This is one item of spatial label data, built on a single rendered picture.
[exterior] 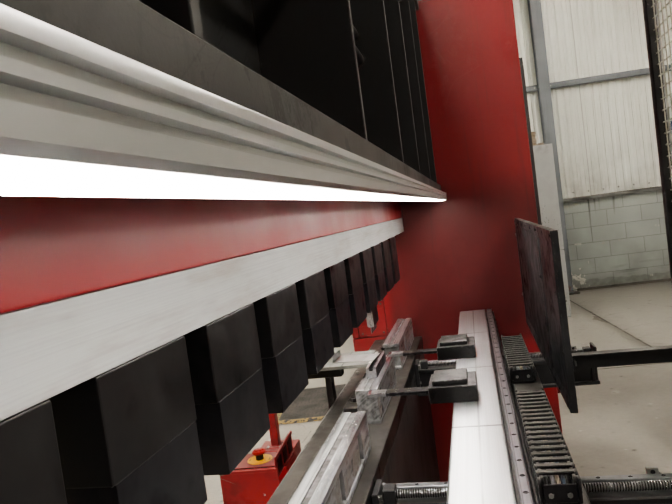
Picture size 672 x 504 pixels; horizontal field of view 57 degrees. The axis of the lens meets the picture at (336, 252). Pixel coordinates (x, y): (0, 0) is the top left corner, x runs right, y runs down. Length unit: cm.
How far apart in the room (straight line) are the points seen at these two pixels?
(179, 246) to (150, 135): 47
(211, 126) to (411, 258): 253
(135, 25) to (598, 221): 913
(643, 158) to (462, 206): 691
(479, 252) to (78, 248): 233
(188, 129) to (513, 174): 254
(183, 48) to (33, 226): 23
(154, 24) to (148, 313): 36
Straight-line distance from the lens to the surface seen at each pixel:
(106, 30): 22
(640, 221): 947
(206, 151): 20
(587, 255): 929
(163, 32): 25
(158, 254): 60
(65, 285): 48
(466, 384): 147
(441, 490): 136
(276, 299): 90
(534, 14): 924
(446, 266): 272
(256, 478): 174
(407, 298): 275
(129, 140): 16
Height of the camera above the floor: 143
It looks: 3 degrees down
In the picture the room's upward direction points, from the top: 8 degrees counter-clockwise
